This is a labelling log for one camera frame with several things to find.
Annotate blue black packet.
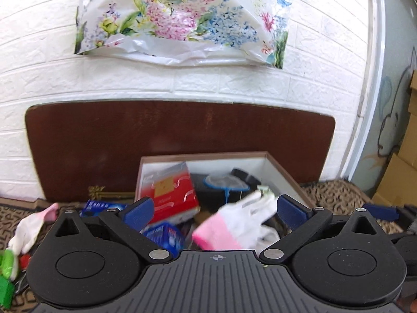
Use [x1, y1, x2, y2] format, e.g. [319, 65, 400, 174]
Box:
[80, 197, 185, 257]

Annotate red gradient box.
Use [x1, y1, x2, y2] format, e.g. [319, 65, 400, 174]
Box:
[136, 162, 200, 225]

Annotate white pink glove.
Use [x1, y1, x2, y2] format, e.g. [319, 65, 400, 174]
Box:
[192, 190, 280, 253]
[8, 203, 59, 256]

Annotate black product box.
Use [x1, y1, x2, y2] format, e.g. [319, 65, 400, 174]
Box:
[190, 173, 231, 213]

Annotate blue rimmed mesh net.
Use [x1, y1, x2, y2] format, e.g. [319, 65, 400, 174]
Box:
[204, 174, 250, 203]

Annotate stacked cardboard boxes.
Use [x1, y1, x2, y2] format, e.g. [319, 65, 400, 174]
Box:
[372, 71, 417, 206]

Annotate patterned letter table cloth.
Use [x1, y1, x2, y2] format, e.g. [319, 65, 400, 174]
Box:
[0, 179, 405, 313]

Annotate black items in box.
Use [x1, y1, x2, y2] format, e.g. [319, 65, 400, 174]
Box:
[231, 168, 261, 189]

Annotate dark brown wooden board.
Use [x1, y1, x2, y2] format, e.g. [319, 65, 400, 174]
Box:
[25, 100, 336, 202]

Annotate green bottle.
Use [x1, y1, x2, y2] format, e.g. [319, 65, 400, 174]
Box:
[1, 249, 19, 282]

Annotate green small box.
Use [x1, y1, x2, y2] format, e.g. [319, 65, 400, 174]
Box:
[0, 275, 15, 309]

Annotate floral plastic bag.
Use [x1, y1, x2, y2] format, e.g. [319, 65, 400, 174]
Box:
[74, 0, 293, 69]

